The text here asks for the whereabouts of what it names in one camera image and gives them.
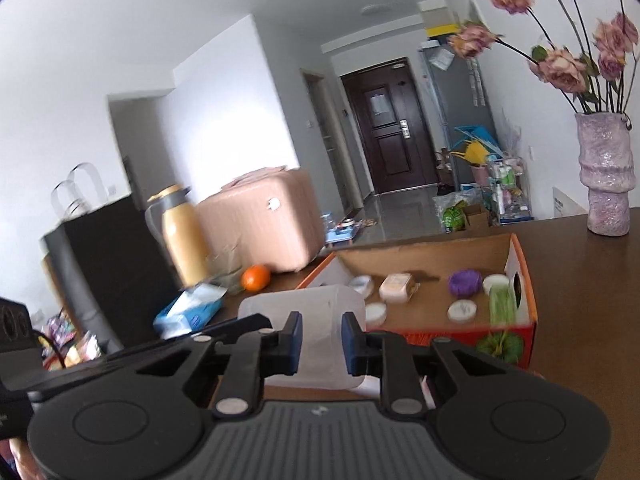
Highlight orange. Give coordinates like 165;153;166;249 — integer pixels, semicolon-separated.
241;265;272;293

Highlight pink artificial flowers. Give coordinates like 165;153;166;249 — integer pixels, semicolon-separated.
452;0;640;116

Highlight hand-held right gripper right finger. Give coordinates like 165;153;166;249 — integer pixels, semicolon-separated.
341;312;512;420

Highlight clear plastic bag handles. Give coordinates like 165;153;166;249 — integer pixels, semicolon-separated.
52;162;108;221

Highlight white board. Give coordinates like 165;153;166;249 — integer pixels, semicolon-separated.
552;186;588;219

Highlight green translucent cup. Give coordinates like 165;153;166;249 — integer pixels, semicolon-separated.
489;285;517;326

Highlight cardboard box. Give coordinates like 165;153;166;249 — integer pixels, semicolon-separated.
295;232;538;371

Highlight grey refrigerator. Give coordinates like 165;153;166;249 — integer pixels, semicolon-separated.
417;42;501;191

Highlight translucent plastic jar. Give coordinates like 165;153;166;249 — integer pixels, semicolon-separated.
237;284;368;391

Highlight purple vase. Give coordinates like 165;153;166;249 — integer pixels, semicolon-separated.
574;112;635;237

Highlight clear glass jar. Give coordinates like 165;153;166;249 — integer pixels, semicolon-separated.
205;245;246;293

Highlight blue tissue pack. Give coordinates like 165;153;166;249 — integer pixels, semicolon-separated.
152;282;225;339

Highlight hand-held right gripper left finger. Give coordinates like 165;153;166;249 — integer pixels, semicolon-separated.
135;311;304;420

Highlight green plastic bag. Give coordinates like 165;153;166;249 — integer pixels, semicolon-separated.
432;192;481;233

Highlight yellow thermos jug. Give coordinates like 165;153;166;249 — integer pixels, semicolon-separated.
145;184;211;288

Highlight small brown carton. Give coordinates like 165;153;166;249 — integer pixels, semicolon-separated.
462;204;491;231

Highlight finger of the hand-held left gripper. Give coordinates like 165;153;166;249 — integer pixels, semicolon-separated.
10;313;273;401

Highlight dark brown door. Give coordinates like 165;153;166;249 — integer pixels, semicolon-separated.
341;57;441;196

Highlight metal storage trolley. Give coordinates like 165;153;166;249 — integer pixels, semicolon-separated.
487;156;533;224

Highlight pink suitcase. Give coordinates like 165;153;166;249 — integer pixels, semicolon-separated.
195;165;326;275

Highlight purple plastic cap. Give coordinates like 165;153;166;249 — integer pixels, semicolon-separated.
448;269;483;297

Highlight blue pet water fountain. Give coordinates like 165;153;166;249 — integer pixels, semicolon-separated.
325;217;366;246

